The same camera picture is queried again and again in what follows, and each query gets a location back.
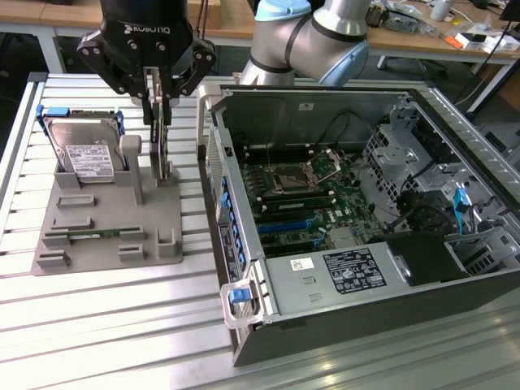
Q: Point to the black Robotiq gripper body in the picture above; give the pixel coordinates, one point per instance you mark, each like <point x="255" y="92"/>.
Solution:
<point x="146" y="16"/>

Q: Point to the Nvidia graphics card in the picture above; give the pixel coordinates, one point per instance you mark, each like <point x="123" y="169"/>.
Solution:
<point x="159" y="150"/>

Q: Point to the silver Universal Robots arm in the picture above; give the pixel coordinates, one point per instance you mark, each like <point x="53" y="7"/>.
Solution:
<point x="292" y="36"/>

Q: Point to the cardboard box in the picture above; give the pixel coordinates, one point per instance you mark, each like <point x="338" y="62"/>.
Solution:
<point x="213" y="14"/>

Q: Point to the hard disk with blue carrier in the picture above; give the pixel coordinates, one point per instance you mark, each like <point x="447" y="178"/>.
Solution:
<point x="87" y="150"/>

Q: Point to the thin locking lever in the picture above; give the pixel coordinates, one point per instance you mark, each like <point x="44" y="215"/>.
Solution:
<point x="269" y="156"/>

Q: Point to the grey plastic parts rack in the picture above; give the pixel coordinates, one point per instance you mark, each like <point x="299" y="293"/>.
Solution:
<point x="105" y="211"/>

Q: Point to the wooden desk with white legs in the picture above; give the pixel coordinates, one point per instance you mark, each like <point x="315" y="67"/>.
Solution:
<point x="24" y="12"/>

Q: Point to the green RAM stick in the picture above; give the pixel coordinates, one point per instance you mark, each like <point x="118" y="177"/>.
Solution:
<point x="95" y="234"/>

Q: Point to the black RAM stick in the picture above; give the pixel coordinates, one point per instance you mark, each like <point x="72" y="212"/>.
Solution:
<point x="296" y="203"/>

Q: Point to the silver CPU socket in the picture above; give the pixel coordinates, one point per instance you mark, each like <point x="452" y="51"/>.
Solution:
<point x="325" y="164"/>

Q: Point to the blue expansion slot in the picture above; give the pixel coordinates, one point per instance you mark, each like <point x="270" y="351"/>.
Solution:
<point x="282" y="227"/>

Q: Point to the green motherboard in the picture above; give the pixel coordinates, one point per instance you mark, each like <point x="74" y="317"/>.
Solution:
<point x="345" y="195"/>

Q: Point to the grey power supply unit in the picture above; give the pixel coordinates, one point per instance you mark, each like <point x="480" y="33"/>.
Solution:
<point x="292" y="284"/>

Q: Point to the silver antistatic bag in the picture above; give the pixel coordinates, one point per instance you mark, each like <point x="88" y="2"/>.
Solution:
<point x="402" y="16"/>

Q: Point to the grey metal disk bay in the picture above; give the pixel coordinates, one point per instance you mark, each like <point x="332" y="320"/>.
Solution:
<point x="406" y="162"/>

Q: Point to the cluttered wooden desk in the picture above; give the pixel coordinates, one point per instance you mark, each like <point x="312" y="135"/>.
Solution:
<point x="414" y="42"/>

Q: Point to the white cup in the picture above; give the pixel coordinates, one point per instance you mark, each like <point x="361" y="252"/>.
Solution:
<point x="442" y="9"/>

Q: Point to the orange small item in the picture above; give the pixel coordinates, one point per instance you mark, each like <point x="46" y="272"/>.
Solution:
<point x="451" y="40"/>

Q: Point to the black plastic shroud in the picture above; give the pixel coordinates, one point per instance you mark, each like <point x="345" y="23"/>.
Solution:
<point x="422" y="256"/>

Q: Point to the white and black small box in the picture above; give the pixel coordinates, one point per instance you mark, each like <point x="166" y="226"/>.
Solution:
<point x="470" y="40"/>

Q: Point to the open Dell PC case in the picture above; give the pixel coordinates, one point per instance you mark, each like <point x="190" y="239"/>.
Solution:
<point x="365" y="325"/>

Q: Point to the silver computer chassis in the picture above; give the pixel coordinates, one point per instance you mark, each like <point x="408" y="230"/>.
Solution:
<point x="501" y="142"/>

